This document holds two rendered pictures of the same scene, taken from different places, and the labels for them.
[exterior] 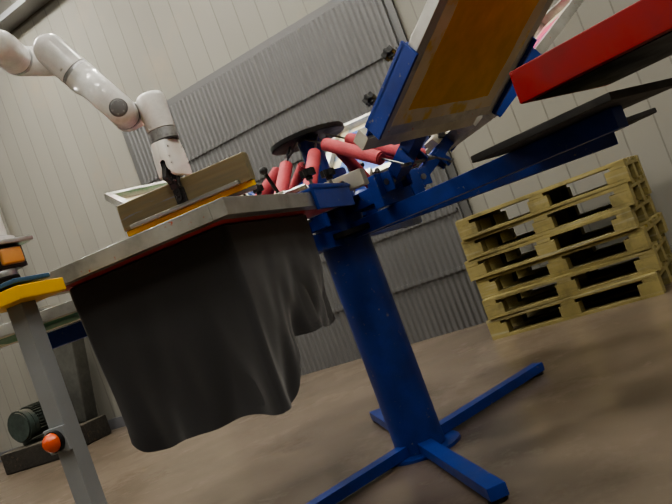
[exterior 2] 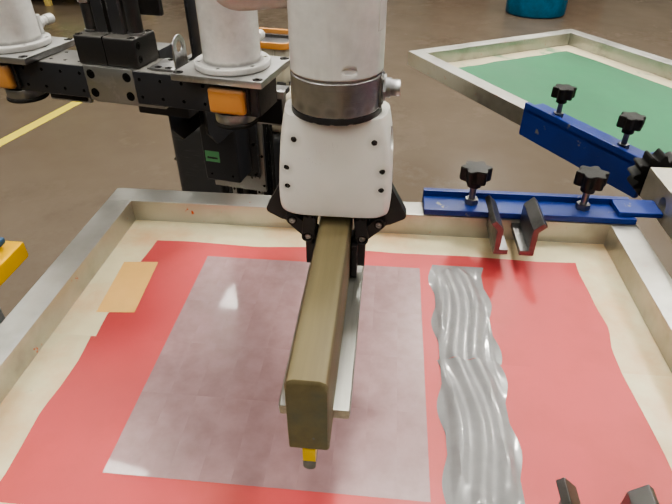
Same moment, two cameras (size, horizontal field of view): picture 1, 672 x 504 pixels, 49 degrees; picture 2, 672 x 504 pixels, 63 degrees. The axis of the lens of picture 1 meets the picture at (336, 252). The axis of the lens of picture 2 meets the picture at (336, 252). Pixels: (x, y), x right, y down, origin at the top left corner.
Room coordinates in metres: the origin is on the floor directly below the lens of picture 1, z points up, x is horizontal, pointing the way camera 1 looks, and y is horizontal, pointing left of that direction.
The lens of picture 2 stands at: (1.83, -0.11, 1.41)
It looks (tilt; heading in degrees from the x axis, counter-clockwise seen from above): 36 degrees down; 75
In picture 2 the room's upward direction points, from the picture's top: straight up
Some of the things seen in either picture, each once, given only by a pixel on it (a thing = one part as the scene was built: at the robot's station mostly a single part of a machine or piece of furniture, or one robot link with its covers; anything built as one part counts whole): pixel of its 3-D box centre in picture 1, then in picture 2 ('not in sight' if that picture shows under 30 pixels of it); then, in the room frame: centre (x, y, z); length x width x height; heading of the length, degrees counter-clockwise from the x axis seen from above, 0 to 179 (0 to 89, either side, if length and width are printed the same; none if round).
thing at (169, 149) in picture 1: (171, 157); (336, 153); (1.94, 0.32, 1.20); 0.10 x 0.08 x 0.11; 160
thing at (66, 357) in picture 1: (39, 383); not in sight; (7.77, 3.39, 0.76); 0.91 x 0.90 x 1.53; 149
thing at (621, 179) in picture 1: (566, 246); not in sight; (4.93, -1.45, 0.41); 1.15 x 0.80 x 0.82; 59
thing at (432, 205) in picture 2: not in sight; (522, 220); (2.28, 0.49, 0.98); 0.30 x 0.05 x 0.07; 160
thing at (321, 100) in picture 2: (164, 135); (345, 85); (1.95, 0.32, 1.26); 0.09 x 0.07 x 0.03; 160
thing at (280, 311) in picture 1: (293, 301); not in sight; (1.83, 0.14, 0.74); 0.46 x 0.04 x 0.42; 160
